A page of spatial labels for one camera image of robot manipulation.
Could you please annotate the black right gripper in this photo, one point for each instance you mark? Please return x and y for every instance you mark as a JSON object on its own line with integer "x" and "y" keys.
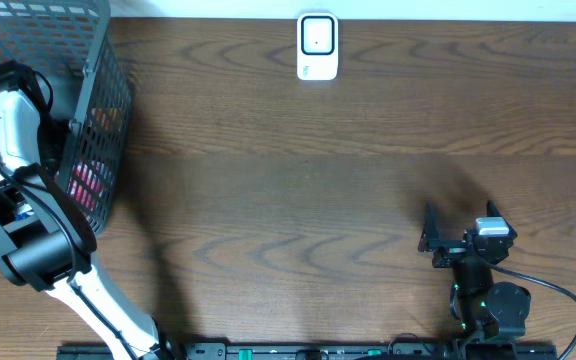
{"x": 459, "y": 251}

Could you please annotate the orange tissue pack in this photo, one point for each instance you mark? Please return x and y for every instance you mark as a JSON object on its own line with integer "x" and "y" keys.
{"x": 108, "y": 119}

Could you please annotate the purple pink tissue pack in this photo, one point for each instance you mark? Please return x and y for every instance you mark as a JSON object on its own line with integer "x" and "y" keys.
{"x": 87, "y": 185}

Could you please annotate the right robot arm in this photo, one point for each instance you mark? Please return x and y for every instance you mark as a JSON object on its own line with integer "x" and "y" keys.
{"x": 490, "y": 312}

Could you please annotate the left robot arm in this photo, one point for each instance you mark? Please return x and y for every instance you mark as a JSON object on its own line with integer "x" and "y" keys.
{"x": 45, "y": 240}

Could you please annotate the grey plastic mesh basket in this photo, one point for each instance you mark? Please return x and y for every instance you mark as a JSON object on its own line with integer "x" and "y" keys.
{"x": 68, "y": 42}

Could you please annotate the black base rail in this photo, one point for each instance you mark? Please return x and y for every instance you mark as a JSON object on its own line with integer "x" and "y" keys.
{"x": 406, "y": 349}

